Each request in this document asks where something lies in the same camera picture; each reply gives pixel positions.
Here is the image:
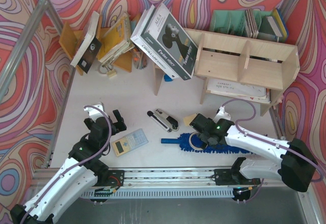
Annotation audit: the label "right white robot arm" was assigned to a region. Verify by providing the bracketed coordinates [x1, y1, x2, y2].
[190, 114, 317, 192]

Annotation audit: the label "white Czekolada book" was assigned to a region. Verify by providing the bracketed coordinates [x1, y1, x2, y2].
[130, 5, 179, 79]

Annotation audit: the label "Twins story book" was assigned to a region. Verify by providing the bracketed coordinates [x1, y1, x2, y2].
[141, 3, 198, 80]

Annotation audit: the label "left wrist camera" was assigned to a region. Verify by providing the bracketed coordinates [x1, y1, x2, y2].
[84, 102, 106, 122]

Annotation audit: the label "masking tape roll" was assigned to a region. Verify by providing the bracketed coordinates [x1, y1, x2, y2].
[188, 132, 203, 151]

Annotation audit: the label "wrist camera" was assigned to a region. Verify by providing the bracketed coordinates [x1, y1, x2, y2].
[213, 106, 233, 124]
[84, 102, 106, 122]

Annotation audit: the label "blue microfiber duster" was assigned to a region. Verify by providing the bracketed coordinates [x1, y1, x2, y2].
[160, 131, 268, 156]

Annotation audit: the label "yellow wooden book stand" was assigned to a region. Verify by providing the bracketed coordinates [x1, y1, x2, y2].
[59, 11, 134, 73]

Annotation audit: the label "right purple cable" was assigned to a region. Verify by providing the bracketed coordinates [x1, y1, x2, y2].
[219, 98, 325, 183]

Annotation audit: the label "yellow sticky note pad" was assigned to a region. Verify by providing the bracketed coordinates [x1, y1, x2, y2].
[183, 114, 197, 126]

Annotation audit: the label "light wooden bookshelf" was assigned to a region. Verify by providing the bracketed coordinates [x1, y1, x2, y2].
[152, 27, 301, 117]

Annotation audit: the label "black white paperback book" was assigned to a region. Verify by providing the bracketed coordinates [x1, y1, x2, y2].
[70, 11, 102, 73]

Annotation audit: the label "brass padlock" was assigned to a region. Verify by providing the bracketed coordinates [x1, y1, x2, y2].
[97, 65, 117, 78]

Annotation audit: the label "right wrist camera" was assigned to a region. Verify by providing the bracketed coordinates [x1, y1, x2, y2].
[213, 106, 233, 124]

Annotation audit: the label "blue yellow book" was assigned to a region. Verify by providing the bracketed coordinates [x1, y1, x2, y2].
[270, 8, 289, 43]

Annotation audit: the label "spiral notebook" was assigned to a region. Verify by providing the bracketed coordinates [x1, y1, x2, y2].
[207, 78, 270, 104]

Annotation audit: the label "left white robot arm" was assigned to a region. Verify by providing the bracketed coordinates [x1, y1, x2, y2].
[10, 103, 127, 223]

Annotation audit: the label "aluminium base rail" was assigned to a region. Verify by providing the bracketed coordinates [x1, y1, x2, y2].
[30, 166, 311, 199]

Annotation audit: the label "brown notebooks in organizer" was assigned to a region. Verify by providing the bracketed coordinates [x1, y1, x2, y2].
[245, 8, 259, 39]

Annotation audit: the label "yellow calculator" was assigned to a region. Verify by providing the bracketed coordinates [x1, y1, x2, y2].
[111, 129, 148, 157]

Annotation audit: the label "green desk organizer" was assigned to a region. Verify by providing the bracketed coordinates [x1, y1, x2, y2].
[209, 9, 282, 42]

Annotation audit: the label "stack of yellow books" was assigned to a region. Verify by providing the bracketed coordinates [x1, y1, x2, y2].
[98, 12, 134, 66]

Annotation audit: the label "beige black stapler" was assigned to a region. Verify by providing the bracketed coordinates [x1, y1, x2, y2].
[154, 109, 179, 131]

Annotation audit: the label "pens in cup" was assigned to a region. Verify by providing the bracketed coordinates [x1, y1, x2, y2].
[132, 48, 147, 70]

